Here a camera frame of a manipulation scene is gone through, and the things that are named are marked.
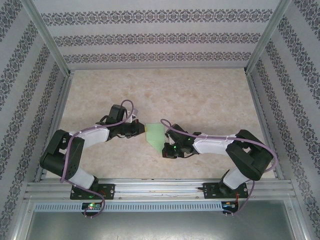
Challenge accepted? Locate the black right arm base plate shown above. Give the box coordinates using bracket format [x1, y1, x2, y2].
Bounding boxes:
[203, 182, 250, 200]

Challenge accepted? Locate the left circuit board with LED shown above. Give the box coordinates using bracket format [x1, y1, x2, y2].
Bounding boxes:
[82, 202, 102, 211]

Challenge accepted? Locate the long aluminium mounting rail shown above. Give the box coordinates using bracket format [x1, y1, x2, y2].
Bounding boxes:
[23, 178, 293, 201]

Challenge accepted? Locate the aluminium frame post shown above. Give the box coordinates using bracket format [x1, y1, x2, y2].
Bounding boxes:
[18, 0, 76, 76]
[244, 0, 293, 75]

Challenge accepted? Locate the aluminium left table rail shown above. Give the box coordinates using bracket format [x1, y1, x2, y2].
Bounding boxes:
[34, 71, 76, 182]

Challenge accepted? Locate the aluminium rear table rail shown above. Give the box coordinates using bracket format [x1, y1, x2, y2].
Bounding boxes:
[67, 66, 248, 72]

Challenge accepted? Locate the aluminium right table rail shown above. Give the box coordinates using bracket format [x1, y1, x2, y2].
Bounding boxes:
[246, 72, 285, 180]

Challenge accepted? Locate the aluminium left frame post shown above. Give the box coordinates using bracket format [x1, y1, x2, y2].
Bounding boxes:
[18, 0, 76, 76]

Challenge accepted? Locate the light green paper sheet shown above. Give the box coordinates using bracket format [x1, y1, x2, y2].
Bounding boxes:
[144, 122, 167, 154]

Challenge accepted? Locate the aluminium right frame post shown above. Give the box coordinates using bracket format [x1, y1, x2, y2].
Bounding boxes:
[244, 0, 293, 75]

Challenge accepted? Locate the aluminium table rail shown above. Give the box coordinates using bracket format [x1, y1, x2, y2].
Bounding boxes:
[34, 71, 76, 182]
[246, 72, 285, 180]
[67, 66, 248, 72]

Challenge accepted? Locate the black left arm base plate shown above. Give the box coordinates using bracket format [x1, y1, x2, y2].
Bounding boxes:
[70, 183, 116, 201]

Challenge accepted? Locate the grey slotted cable duct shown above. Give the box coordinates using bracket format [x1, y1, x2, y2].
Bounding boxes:
[33, 201, 223, 212]

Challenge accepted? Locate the grey metal sheet panel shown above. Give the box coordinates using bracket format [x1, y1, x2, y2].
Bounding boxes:
[26, 211, 297, 240]

